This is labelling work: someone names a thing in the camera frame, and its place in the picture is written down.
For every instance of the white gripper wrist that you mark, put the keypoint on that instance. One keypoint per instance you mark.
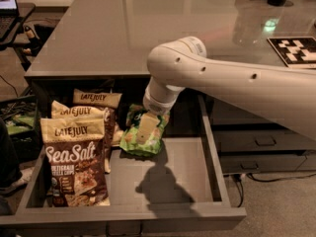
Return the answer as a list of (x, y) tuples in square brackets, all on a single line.
[(156, 107)]

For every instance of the green rice chip bag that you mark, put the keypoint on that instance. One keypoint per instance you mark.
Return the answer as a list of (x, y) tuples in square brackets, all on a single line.
[(128, 140)]

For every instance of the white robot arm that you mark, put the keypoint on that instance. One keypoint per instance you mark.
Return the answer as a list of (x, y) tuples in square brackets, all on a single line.
[(281, 95)]

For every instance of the rear Late July chip bag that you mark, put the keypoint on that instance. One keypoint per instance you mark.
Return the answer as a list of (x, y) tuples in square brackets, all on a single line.
[(108, 102)]

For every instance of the late july chip bag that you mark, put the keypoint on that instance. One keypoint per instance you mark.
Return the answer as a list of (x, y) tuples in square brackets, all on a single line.
[(108, 102), (59, 111), (74, 148)]

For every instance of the open grey top drawer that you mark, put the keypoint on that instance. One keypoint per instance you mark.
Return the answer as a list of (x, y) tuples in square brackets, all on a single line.
[(181, 189)]

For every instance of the front Late July chip bag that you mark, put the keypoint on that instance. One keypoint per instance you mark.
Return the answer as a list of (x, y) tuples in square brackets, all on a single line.
[(74, 148)]

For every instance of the middle Late July chip bag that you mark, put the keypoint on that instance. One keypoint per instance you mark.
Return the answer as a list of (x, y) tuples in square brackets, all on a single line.
[(59, 111)]

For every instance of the grey cabinet lower drawers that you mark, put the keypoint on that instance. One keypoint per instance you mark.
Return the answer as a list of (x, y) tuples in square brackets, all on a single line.
[(249, 144)]

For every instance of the black crate with items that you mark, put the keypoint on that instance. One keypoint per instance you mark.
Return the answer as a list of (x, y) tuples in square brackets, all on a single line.
[(21, 116)]

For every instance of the person leg and shoe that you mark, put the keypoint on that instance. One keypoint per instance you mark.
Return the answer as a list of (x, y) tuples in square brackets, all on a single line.
[(11, 176)]

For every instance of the dark side desk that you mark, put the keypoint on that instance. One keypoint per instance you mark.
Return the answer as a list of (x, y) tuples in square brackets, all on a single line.
[(25, 10)]

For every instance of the black white fiducial marker board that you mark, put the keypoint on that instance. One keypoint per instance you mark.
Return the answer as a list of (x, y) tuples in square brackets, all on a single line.
[(295, 52)]

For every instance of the laptop on side desk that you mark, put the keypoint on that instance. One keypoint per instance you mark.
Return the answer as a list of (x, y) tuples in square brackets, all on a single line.
[(9, 13)]

